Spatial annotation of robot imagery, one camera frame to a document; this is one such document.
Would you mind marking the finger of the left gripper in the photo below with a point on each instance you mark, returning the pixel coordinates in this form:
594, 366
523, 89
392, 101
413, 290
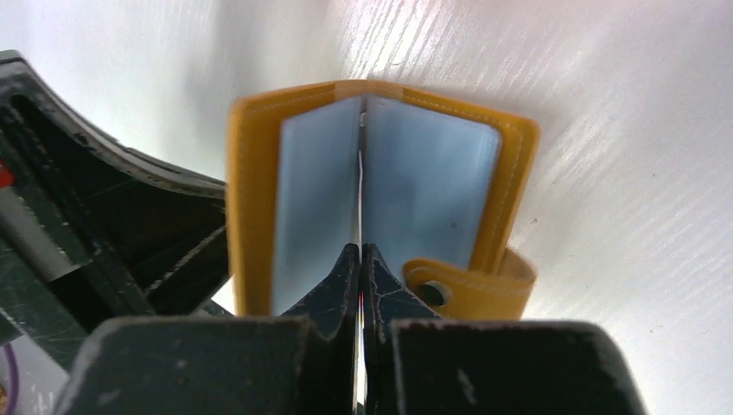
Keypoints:
92, 229

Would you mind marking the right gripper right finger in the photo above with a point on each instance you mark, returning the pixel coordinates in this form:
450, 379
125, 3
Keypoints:
420, 363

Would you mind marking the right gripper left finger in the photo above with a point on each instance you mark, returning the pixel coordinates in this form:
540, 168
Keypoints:
301, 362

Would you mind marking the yellow leather card holder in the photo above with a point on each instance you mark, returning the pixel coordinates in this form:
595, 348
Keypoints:
443, 180

